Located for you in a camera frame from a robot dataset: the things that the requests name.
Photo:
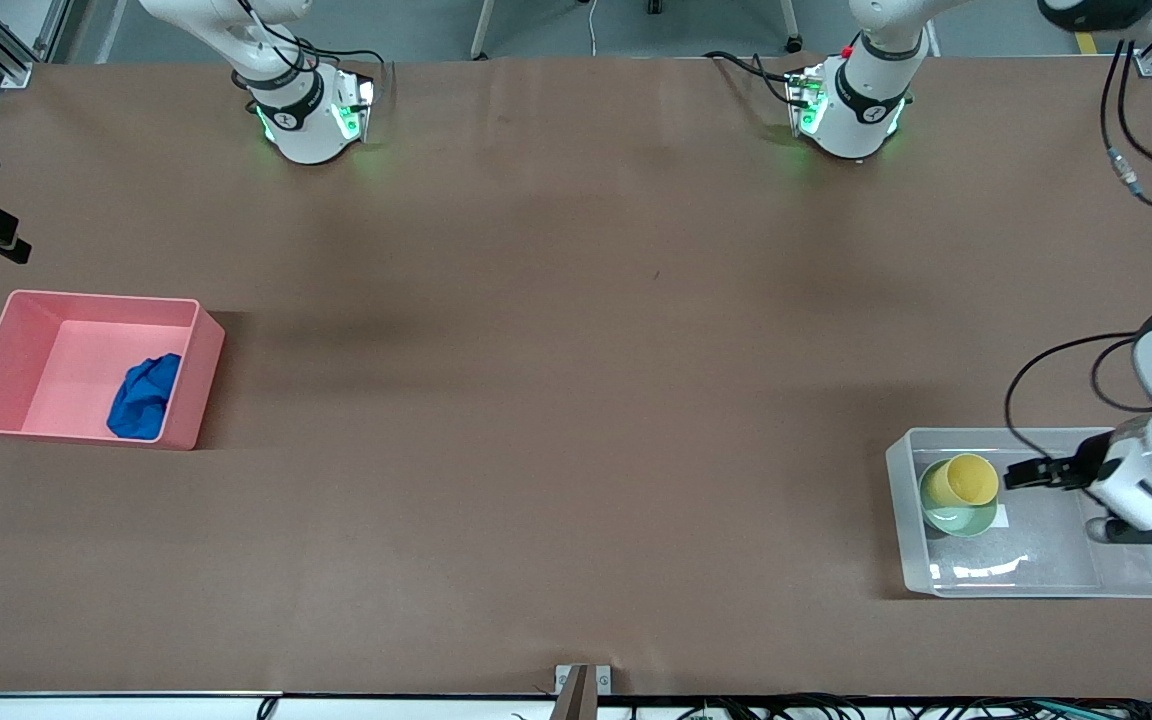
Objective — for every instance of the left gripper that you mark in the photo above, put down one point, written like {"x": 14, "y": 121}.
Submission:
{"x": 1079, "y": 469}

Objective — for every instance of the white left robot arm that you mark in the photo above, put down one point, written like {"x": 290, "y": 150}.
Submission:
{"x": 856, "y": 110}

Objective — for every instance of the aluminium frame profile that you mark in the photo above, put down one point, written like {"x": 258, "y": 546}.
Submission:
{"x": 6, "y": 65}

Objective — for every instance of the yellow plastic cup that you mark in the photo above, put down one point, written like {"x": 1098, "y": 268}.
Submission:
{"x": 968, "y": 480}

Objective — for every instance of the clear plastic box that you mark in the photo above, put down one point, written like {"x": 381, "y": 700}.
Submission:
{"x": 1036, "y": 575}

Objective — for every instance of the metal table edge bracket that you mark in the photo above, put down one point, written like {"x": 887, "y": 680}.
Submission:
{"x": 584, "y": 690}

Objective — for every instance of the green plastic bowl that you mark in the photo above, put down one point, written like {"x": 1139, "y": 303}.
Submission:
{"x": 956, "y": 522}

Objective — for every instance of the grey metal stand leg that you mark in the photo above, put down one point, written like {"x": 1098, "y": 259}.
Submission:
{"x": 484, "y": 25}
{"x": 792, "y": 30}

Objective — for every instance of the blue glove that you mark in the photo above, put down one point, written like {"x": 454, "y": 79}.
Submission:
{"x": 141, "y": 400}

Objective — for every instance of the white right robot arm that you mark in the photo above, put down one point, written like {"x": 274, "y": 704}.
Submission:
{"x": 306, "y": 130}

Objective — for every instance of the pink plastic box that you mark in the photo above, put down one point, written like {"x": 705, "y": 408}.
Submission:
{"x": 66, "y": 360}

